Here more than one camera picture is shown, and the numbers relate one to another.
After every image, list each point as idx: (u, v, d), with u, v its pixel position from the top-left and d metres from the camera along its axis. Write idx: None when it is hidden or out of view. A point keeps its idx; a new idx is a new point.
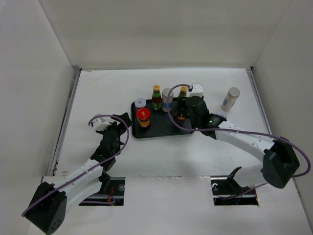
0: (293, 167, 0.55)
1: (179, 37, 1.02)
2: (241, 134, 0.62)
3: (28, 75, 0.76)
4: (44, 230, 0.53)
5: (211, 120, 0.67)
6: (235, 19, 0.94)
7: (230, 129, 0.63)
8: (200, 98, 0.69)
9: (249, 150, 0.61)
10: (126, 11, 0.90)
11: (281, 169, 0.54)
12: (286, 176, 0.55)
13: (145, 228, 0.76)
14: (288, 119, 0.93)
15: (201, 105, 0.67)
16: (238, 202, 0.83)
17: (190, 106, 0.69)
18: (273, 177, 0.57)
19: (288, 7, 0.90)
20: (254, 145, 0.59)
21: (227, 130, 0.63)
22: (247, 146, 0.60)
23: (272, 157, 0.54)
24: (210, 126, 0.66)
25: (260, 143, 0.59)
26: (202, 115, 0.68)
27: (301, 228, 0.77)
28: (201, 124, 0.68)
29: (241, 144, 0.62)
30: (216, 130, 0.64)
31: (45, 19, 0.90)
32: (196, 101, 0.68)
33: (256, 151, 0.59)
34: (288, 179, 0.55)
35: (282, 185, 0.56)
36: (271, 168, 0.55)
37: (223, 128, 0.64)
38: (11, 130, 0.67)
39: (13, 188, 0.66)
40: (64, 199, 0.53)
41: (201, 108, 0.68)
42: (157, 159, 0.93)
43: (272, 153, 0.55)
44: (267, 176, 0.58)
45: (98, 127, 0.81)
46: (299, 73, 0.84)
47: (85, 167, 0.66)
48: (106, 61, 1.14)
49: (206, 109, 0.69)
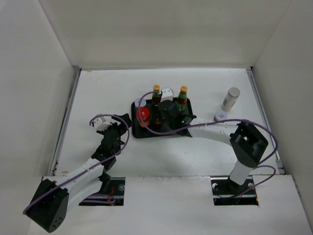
0: (261, 145, 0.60)
1: (178, 37, 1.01)
2: (209, 126, 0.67)
3: (28, 75, 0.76)
4: (46, 228, 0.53)
5: (184, 120, 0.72)
6: (235, 18, 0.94)
7: (200, 123, 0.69)
8: (171, 101, 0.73)
9: (219, 138, 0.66)
10: (125, 11, 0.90)
11: (250, 148, 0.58)
12: (256, 154, 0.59)
13: (144, 228, 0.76)
14: (288, 119, 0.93)
15: (172, 109, 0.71)
16: (238, 202, 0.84)
17: (161, 110, 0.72)
18: (245, 159, 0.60)
19: (289, 5, 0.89)
20: (221, 132, 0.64)
21: (197, 125, 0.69)
22: (216, 134, 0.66)
23: (237, 139, 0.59)
24: (183, 126, 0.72)
25: (226, 129, 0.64)
26: (175, 117, 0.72)
27: (301, 229, 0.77)
28: (176, 125, 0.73)
29: (212, 135, 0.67)
30: (188, 128, 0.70)
31: (45, 19, 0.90)
32: (167, 105, 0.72)
33: (224, 137, 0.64)
34: (258, 157, 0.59)
35: (256, 164, 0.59)
36: (240, 150, 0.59)
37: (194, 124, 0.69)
38: (11, 130, 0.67)
39: (13, 188, 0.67)
40: (66, 197, 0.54)
41: (173, 112, 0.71)
42: (157, 160, 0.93)
43: (237, 136, 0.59)
44: (241, 159, 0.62)
45: (98, 127, 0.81)
46: (300, 72, 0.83)
47: (86, 165, 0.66)
48: (106, 61, 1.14)
49: (178, 110, 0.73)
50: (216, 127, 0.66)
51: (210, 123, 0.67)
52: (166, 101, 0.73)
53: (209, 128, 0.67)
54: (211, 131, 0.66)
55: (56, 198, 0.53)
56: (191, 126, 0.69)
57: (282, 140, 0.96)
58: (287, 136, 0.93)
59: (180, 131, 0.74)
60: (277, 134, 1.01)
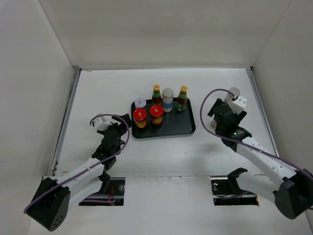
0: (309, 202, 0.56)
1: (179, 37, 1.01)
2: (263, 155, 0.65)
3: (28, 76, 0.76)
4: (47, 226, 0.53)
5: (235, 132, 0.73)
6: (234, 18, 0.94)
7: (253, 146, 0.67)
8: (230, 108, 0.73)
9: (267, 172, 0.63)
10: (125, 11, 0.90)
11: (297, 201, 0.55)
12: (300, 210, 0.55)
13: (145, 229, 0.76)
14: (288, 119, 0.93)
15: (228, 116, 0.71)
16: (238, 202, 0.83)
17: (217, 114, 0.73)
18: (285, 206, 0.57)
19: (288, 6, 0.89)
20: (274, 169, 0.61)
21: (250, 148, 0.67)
22: (267, 168, 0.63)
23: (290, 186, 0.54)
24: (233, 137, 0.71)
25: (281, 169, 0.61)
26: (227, 125, 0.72)
27: (301, 229, 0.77)
28: (226, 133, 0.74)
29: (261, 165, 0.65)
30: (238, 143, 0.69)
31: (45, 19, 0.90)
32: (225, 110, 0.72)
33: (274, 176, 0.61)
34: (300, 212, 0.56)
35: (293, 216, 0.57)
36: (286, 197, 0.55)
37: (247, 144, 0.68)
38: (11, 130, 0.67)
39: (13, 187, 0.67)
40: (67, 194, 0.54)
41: (229, 120, 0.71)
42: (157, 160, 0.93)
43: (290, 182, 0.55)
44: (279, 203, 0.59)
45: (99, 127, 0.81)
46: (300, 72, 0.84)
47: (86, 164, 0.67)
48: (106, 61, 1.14)
49: (233, 121, 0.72)
50: (271, 161, 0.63)
51: (265, 152, 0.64)
52: (223, 106, 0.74)
53: (262, 158, 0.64)
54: (263, 161, 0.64)
55: (58, 196, 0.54)
56: (242, 144, 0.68)
57: (282, 140, 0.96)
58: (287, 137, 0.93)
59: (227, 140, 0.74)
60: (277, 134, 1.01)
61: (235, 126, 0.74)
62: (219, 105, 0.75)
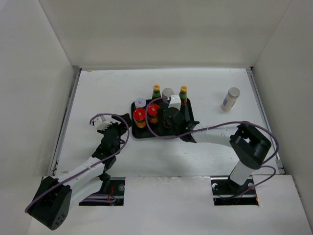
0: (264, 146, 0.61)
1: (179, 38, 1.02)
2: (211, 130, 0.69)
3: (28, 76, 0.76)
4: (48, 225, 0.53)
5: (188, 127, 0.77)
6: (234, 19, 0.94)
7: (202, 128, 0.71)
8: (176, 109, 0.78)
9: (221, 141, 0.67)
10: (125, 11, 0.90)
11: (250, 149, 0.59)
12: (258, 155, 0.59)
13: (144, 228, 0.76)
14: (288, 119, 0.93)
15: (176, 116, 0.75)
16: (238, 202, 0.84)
17: (166, 118, 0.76)
18: (248, 160, 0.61)
19: (289, 6, 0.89)
20: (222, 135, 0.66)
21: (200, 129, 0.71)
22: (218, 138, 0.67)
23: (237, 140, 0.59)
24: (186, 131, 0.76)
25: (227, 131, 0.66)
26: (179, 124, 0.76)
27: (301, 228, 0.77)
28: (181, 130, 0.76)
29: (214, 138, 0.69)
30: (192, 132, 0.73)
31: (45, 19, 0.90)
32: (171, 112, 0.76)
33: (225, 140, 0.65)
34: (261, 159, 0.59)
35: (258, 166, 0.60)
36: (241, 151, 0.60)
37: (197, 129, 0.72)
38: (11, 130, 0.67)
39: (13, 188, 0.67)
40: (69, 192, 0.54)
41: (178, 119, 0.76)
42: (157, 160, 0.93)
43: (236, 137, 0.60)
44: (244, 161, 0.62)
45: (99, 126, 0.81)
46: (300, 72, 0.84)
47: (87, 163, 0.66)
48: (107, 61, 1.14)
49: (182, 118, 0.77)
50: (216, 130, 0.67)
51: (212, 127, 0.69)
52: (169, 108, 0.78)
53: (211, 132, 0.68)
54: (212, 133, 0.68)
55: (59, 194, 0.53)
56: (194, 131, 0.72)
57: (282, 140, 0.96)
58: (287, 137, 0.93)
59: (184, 136, 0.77)
60: (277, 134, 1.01)
61: (186, 122, 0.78)
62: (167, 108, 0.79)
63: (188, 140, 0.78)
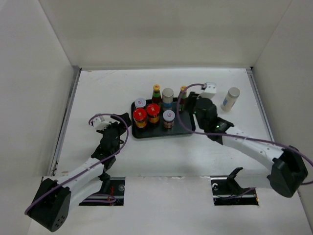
0: (302, 177, 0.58)
1: (179, 38, 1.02)
2: (249, 141, 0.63)
3: (29, 76, 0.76)
4: (48, 227, 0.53)
5: (218, 125, 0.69)
6: (234, 19, 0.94)
7: (238, 135, 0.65)
8: (211, 101, 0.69)
9: (255, 156, 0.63)
10: (125, 11, 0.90)
11: (290, 178, 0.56)
12: (295, 186, 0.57)
13: (144, 228, 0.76)
14: (288, 119, 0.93)
15: (211, 109, 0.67)
16: (238, 202, 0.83)
17: (199, 110, 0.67)
18: (280, 186, 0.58)
19: (289, 6, 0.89)
20: (262, 153, 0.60)
21: (234, 136, 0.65)
22: (256, 153, 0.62)
23: (280, 166, 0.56)
24: (216, 130, 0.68)
25: (269, 151, 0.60)
26: (211, 119, 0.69)
27: (301, 228, 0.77)
28: (210, 127, 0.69)
29: (249, 151, 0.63)
30: (223, 135, 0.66)
31: (45, 19, 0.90)
32: (206, 105, 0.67)
33: (265, 159, 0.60)
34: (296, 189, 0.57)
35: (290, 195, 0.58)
36: (279, 177, 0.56)
37: (232, 134, 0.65)
38: (11, 131, 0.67)
39: (13, 188, 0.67)
40: (68, 194, 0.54)
41: (211, 112, 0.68)
42: (158, 160, 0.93)
43: (280, 163, 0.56)
44: (275, 184, 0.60)
45: (98, 127, 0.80)
46: (300, 72, 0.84)
47: (86, 164, 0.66)
48: (107, 61, 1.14)
49: (214, 113, 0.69)
50: (257, 145, 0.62)
51: (251, 138, 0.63)
52: (204, 100, 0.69)
53: (249, 145, 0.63)
54: (249, 147, 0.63)
55: (58, 196, 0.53)
56: (228, 136, 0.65)
57: (282, 140, 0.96)
58: (286, 137, 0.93)
59: (212, 135, 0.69)
60: (277, 134, 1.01)
61: (216, 118, 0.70)
62: (199, 99, 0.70)
63: (214, 140, 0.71)
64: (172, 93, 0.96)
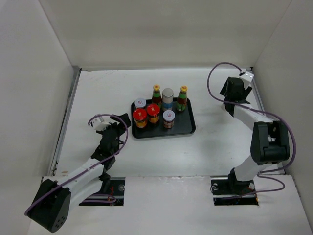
0: (280, 151, 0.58)
1: (179, 37, 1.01)
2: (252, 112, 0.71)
3: (29, 76, 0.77)
4: (49, 228, 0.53)
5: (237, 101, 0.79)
6: (234, 19, 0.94)
7: (246, 106, 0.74)
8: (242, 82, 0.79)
9: (251, 124, 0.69)
10: (125, 11, 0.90)
11: (266, 141, 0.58)
12: (268, 153, 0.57)
13: (144, 228, 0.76)
14: (288, 119, 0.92)
15: (237, 86, 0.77)
16: (238, 202, 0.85)
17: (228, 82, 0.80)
18: (255, 150, 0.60)
19: (289, 5, 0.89)
20: (255, 119, 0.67)
21: (243, 106, 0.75)
22: (251, 120, 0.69)
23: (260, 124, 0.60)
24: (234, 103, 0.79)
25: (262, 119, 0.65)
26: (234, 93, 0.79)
27: (301, 229, 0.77)
28: (229, 99, 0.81)
29: (248, 119, 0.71)
30: (235, 104, 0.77)
31: (45, 19, 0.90)
32: (236, 80, 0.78)
33: None
34: (267, 157, 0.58)
35: (259, 161, 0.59)
36: (256, 135, 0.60)
37: (242, 105, 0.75)
38: (11, 131, 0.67)
39: (13, 188, 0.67)
40: (68, 195, 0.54)
41: (236, 89, 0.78)
42: (157, 159, 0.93)
43: (263, 124, 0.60)
44: (253, 151, 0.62)
45: (97, 127, 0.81)
46: (300, 71, 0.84)
47: (86, 165, 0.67)
48: (107, 61, 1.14)
49: (240, 92, 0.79)
50: (257, 115, 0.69)
51: (255, 109, 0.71)
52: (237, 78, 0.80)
53: (250, 113, 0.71)
54: (249, 114, 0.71)
55: (59, 197, 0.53)
56: (238, 105, 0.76)
57: None
58: None
59: (228, 105, 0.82)
60: None
61: (240, 97, 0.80)
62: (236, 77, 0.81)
63: (229, 110, 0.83)
64: (172, 93, 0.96)
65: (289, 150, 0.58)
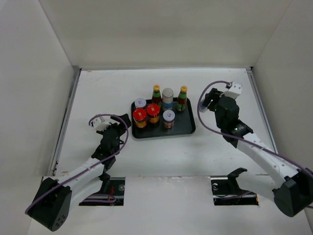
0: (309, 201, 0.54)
1: (179, 37, 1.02)
2: (265, 153, 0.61)
3: (29, 76, 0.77)
4: (49, 227, 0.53)
5: (237, 128, 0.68)
6: (235, 19, 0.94)
7: (255, 143, 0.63)
8: (235, 103, 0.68)
9: (267, 168, 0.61)
10: (125, 11, 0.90)
11: (298, 199, 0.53)
12: (301, 209, 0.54)
13: (145, 228, 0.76)
14: (288, 119, 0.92)
15: (234, 112, 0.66)
16: (238, 202, 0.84)
17: (221, 109, 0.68)
18: (284, 204, 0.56)
19: (289, 6, 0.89)
20: (276, 168, 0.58)
21: (252, 144, 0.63)
22: (269, 167, 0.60)
23: (291, 186, 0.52)
24: (234, 133, 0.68)
25: (283, 168, 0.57)
26: (230, 120, 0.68)
27: (301, 229, 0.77)
28: (228, 128, 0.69)
29: (262, 162, 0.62)
30: (240, 140, 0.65)
31: (45, 19, 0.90)
32: (229, 105, 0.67)
33: (276, 175, 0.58)
34: (299, 211, 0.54)
35: (291, 215, 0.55)
36: (286, 196, 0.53)
37: (249, 141, 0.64)
38: (11, 131, 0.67)
39: (13, 188, 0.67)
40: (69, 194, 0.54)
41: (234, 115, 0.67)
42: (157, 160, 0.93)
43: (292, 181, 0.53)
44: (279, 200, 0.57)
45: (97, 127, 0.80)
46: (300, 72, 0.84)
47: (87, 164, 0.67)
48: (107, 61, 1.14)
49: (235, 115, 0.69)
50: (273, 159, 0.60)
51: (268, 151, 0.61)
52: (229, 100, 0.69)
53: (264, 155, 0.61)
54: (264, 158, 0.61)
55: (59, 195, 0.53)
56: (244, 141, 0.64)
57: (282, 141, 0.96)
58: (286, 137, 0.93)
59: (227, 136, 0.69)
60: (277, 134, 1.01)
61: (236, 120, 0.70)
62: (226, 98, 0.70)
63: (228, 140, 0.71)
64: (172, 93, 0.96)
65: None
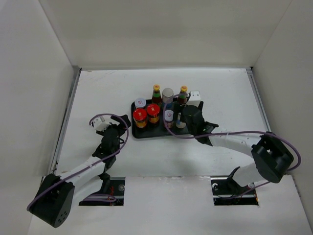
0: (286, 159, 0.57)
1: (179, 37, 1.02)
2: (231, 136, 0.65)
3: (29, 76, 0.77)
4: (51, 223, 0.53)
5: (205, 128, 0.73)
6: (235, 19, 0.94)
7: (221, 132, 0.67)
8: (197, 108, 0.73)
9: (240, 149, 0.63)
10: (125, 11, 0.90)
11: (272, 161, 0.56)
12: (279, 168, 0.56)
13: (145, 228, 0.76)
14: (288, 119, 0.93)
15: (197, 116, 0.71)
16: (238, 202, 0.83)
17: (186, 117, 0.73)
18: (267, 172, 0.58)
19: (289, 6, 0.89)
20: (243, 143, 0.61)
21: (218, 134, 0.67)
22: (238, 146, 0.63)
23: (259, 151, 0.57)
24: (204, 133, 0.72)
25: (248, 140, 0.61)
26: (198, 124, 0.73)
27: (301, 229, 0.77)
28: (197, 131, 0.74)
29: (234, 145, 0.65)
30: (210, 136, 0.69)
31: (45, 19, 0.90)
32: (192, 111, 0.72)
33: (245, 149, 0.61)
34: (282, 174, 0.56)
35: (278, 180, 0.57)
36: (261, 162, 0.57)
37: (215, 133, 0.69)
38: (11, 131, 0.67)
39: (13, 188, 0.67)
40: (72, 189, 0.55)
41: (198, 119, 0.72)
42: (157, 159, 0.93)
43: (258, 147, 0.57)
44: (263, 173, 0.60)
45: (98, 127, 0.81)
46: (300, 72, 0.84)
47: (88, 162, 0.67)
48: (106, 61, 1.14)
49: (202, 118, 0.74)
50: (237, 137, 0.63)
51: (232, 132, 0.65)
52: (190, 106, 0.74)
53: (231, 138, 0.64)
54: (231, 140, 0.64)
55: (62, 191, 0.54)
56: (212, 135, 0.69)
57: None
58: (286, 136, 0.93)
59: (200, 138, 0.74)
60: (277, 134, 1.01)
61: (204, 122, 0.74)
62: (187, 106, 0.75)
63: (203, 141, 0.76)
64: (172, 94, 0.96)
65: (291, 153, 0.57)
